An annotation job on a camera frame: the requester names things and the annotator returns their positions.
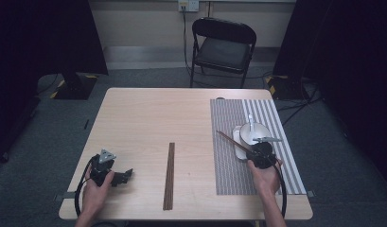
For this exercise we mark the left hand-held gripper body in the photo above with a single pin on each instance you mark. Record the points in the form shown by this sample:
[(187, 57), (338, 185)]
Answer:
[(101, 167)]

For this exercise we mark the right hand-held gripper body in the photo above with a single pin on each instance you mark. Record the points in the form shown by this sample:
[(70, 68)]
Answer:
[(263, 154)]

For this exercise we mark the white square plate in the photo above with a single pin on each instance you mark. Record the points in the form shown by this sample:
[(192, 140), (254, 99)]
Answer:
[(238, 151)]

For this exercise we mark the single dark chopstick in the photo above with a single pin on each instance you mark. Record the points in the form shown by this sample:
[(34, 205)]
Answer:
[(233, 142)]

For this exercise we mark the row of brown chopsticks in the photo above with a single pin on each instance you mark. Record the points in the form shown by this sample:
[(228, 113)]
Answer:
[(169, 176)]

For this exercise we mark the person's right hand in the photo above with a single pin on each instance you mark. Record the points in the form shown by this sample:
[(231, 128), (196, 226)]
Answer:
[(267, 181)]

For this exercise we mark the person's left hand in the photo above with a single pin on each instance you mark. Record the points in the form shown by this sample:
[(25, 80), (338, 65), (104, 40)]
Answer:
[(94, 197)]

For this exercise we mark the white bowl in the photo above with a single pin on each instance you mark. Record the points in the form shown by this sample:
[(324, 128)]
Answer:
[(244, 134)]

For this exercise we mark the white ceramic spoon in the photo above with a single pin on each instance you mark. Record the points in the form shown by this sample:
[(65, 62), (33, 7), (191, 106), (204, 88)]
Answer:
[(251, 126)]

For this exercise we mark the grey striped placemat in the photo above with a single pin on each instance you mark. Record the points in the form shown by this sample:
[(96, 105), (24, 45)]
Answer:
[(227, 170)]

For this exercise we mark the dark table grommet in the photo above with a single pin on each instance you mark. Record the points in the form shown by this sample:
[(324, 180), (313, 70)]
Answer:
[(220, 98)]

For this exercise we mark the black stand base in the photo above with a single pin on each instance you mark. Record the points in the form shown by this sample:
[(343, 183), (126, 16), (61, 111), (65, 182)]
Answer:
[(284, 88), (75, 86)]

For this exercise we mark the black folding chair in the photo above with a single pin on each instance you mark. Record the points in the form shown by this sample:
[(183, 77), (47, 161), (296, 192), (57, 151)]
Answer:
[(224, 52)]

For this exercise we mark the dark curtain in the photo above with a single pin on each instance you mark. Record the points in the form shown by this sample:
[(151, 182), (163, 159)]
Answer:
[(30, 47), (348, 63)]

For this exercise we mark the grey table bracket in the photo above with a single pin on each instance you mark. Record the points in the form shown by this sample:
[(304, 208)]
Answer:
[(63, 196), (310, 193)]

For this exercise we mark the white wall socket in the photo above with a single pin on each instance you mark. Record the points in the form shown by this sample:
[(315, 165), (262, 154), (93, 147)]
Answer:
[(188, 5)]

